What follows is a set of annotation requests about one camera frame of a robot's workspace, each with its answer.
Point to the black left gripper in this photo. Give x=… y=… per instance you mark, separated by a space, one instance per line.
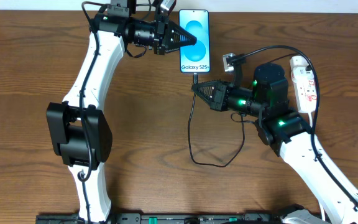
x=161 y=37

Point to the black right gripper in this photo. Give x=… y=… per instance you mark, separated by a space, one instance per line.
x=220 y=96

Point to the white power strip socket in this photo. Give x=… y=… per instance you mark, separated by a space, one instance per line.
x=304 y=84

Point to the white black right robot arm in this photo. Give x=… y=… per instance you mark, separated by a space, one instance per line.
x=288 y=134

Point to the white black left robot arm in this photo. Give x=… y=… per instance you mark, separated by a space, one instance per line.
x=78 y=128

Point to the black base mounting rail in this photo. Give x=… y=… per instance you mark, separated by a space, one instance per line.
x=136 y=218

